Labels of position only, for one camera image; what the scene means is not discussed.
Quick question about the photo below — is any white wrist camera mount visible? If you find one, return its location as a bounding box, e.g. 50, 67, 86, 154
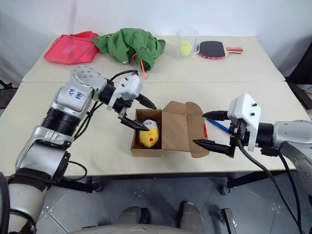
107, 73, 142, 110
227, 93, 262, 151

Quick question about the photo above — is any black red table tennis paddle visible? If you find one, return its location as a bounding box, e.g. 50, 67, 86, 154
197, 40, 244, 60

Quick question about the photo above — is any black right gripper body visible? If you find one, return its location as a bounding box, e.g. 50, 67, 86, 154
228, 120, 251, 158

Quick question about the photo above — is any black metal floor bracket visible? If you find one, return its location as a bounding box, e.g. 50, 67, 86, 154
218, 208, 238, 234

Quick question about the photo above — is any red fabric bag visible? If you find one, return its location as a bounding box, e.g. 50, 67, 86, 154
43, 31, 100, 65

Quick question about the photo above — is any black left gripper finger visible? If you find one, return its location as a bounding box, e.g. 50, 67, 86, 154
120, 117, 151, 133
137, 94, 157, 110

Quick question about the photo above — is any yellow tennis ball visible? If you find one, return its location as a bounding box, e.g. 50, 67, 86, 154
179, 41, 192, 56

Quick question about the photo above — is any dark grey rounded shape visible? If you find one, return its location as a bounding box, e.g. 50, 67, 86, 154
178, 201, 205, 232
114, 205, 151, 229

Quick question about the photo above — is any green crumpled cloth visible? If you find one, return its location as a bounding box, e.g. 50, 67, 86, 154
91, 28, 166, 72

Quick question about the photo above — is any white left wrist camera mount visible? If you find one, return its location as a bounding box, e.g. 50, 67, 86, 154
107, 73, 142, 110

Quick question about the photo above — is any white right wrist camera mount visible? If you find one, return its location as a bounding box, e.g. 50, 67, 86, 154
227, 93, 262, 151

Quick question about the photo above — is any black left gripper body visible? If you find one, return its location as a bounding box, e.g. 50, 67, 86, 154
107, 97, 134, 120

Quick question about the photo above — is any clear plastic measuring cup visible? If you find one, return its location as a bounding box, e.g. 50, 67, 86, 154
175, 27, 201, 63

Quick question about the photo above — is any yellow plush toy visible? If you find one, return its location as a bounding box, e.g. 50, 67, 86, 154
138, 118, 160, 149

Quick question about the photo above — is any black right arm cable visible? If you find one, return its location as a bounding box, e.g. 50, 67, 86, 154
236, 136, 304, 234

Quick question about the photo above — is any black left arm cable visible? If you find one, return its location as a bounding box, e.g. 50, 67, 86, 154
63, 70, 139, 182

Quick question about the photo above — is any blue pen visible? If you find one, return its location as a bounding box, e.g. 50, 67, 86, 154
204, 117, 231, 134

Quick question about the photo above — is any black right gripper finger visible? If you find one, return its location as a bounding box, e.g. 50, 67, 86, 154
202, 110, 230, 121
192, 138, 231, 156

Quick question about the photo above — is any brown cardboard box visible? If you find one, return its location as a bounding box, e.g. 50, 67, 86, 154
130, 100, 211, 158

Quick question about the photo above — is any orange drawstring cord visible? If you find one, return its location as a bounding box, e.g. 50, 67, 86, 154
131, 53, 148, 79

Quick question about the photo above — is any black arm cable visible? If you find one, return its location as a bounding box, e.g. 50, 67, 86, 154
63, 70, 139, 182
236, 136, 304, 234

